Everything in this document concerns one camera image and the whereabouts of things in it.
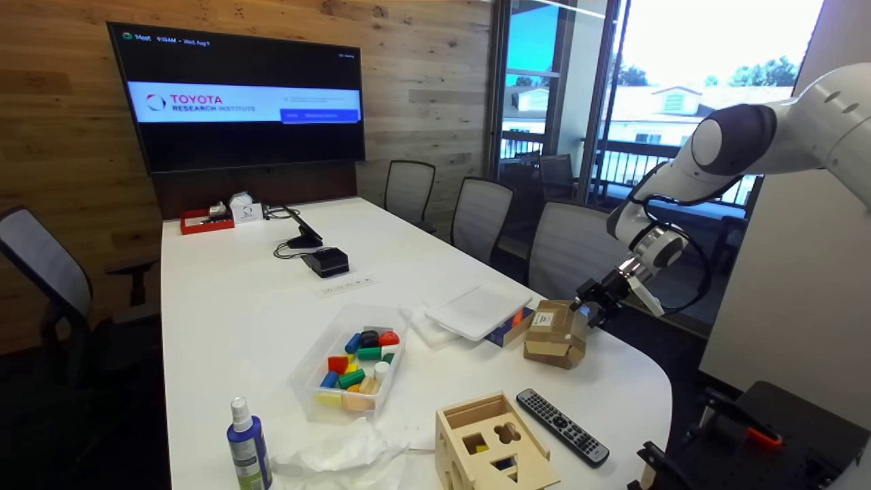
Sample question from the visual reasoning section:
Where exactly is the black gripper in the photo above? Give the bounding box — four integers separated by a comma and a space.
572, 259, 640, 332

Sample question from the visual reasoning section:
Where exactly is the brown cardboard box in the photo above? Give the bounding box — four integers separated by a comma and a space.
521, 298, 595, 374

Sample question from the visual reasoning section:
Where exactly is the colourful flat box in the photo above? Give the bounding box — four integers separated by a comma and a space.
482, 309, 539, 352

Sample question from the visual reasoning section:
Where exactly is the wooden shape sorter box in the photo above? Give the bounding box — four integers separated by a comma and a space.
434, 391, 563, 490

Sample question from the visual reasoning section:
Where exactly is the small black box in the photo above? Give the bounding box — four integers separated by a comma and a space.
299, 246, 354, 280

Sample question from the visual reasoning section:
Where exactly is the black remote control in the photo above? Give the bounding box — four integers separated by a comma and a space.
513, 388, 612, 471

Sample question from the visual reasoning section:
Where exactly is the black balcony railing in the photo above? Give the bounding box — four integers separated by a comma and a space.
498, 131, 761, 212

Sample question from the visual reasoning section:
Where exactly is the clear plastic container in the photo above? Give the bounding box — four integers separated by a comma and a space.
290, 306, 411, 425

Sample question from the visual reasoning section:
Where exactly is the tan wooden toy block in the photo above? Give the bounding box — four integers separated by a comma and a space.
338, 391, 382, 419

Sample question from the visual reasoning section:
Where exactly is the black robot mounting stand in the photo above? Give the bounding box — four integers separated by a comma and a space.
634, 378, 871, 490

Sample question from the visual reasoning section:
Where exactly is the white crumpled cloth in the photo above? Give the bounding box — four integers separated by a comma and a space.
271, 418, 442, 490

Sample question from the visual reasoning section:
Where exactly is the blue spray bottle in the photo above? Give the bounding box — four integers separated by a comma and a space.
225, 396, 276, 490

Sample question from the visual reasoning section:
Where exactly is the red tray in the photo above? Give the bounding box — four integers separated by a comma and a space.
178, 205, 238, 238

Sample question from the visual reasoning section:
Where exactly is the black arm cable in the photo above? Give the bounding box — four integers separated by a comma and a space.
623, 165, 723, 318

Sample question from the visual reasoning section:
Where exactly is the wall mounted tv screen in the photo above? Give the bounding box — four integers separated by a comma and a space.
103, 20, 367, 177

